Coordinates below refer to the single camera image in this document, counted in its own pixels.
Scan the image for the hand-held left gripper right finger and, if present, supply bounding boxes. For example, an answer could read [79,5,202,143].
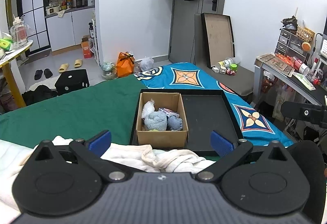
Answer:
[195,131,290,183]

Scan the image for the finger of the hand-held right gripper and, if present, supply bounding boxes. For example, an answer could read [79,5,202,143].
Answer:
[280,101,327,128]

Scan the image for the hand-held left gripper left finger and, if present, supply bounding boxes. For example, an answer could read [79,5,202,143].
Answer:
[32,130,132,183]

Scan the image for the black tray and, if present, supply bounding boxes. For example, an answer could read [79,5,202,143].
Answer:
[129,89,244,156]

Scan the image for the small blue plush toy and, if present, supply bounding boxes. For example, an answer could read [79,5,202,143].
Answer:
[167,115,184,131]

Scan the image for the clear plastic bag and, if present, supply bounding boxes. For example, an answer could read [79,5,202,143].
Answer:
[142,99,156,125]

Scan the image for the large blue plush toy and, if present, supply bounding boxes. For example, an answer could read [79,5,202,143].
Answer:
[144,111,168,131]

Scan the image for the brown cardboard box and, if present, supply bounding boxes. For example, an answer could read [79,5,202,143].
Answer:
[136,92,189,149]

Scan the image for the purple tissue pack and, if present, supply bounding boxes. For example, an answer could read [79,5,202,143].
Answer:
[158,108,179,118]

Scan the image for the grey desk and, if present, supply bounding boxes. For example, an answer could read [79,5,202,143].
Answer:
[253,54,327,117]

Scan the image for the light green pouch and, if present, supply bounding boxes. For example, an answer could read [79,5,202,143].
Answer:
[292,72,316,90]

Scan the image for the white towel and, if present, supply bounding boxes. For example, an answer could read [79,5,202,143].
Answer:
[0,135,217,224]

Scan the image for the green bed sheet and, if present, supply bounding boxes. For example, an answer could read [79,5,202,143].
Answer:
[0,74,220,156]

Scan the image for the brown patterned desk mat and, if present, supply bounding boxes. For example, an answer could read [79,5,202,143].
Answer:
[257,53,294,76]

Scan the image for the black stool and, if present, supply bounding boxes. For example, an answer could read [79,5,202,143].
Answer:
[54,69,90,97]

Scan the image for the blue patterned blanket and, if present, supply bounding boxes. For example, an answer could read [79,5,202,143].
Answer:
[133,62,294,148]

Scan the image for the dark drawer organiser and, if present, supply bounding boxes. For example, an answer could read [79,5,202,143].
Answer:
[274,28,311,57]

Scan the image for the computer monitor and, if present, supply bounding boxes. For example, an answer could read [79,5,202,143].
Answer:
[319,37,327,57]

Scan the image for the greenish clear bag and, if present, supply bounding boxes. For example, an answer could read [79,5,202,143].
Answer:
[100,61,117,79]

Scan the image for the black cloth pile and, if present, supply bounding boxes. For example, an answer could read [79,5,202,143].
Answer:
[22,84,58,106]

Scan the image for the bamboo basket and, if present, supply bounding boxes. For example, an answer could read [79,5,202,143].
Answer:
[296,26,316,44]

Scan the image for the orange bag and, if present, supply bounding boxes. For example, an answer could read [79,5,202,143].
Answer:
[116,51,135,77]

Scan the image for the dark ornament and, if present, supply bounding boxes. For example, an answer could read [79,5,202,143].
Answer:
[280,16,299,30]

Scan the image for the white plastic bag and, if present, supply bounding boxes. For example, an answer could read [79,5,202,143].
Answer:
[139,56,154,72]

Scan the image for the orange carton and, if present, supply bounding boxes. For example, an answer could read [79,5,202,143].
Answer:
[81,35,94,59]

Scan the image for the white narrow rack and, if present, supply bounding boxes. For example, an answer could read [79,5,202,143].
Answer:
[88,12,100,66]

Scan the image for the round table yellow leg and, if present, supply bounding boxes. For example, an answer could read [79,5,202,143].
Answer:
[0,40,34,108]

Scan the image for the white lower kitchen cabinets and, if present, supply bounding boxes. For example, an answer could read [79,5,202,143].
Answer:
[45,8,96,52]

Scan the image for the grey door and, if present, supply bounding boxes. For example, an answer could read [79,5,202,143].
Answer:
[169,0,229,64]

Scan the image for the green box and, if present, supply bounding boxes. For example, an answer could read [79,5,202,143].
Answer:
[0,38,13,51]

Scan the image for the black framed glass door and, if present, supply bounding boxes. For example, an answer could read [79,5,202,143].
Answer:
[16,0,52,49]

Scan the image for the brown board in black frame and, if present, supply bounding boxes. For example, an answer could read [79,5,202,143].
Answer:
[200,12,235,69]

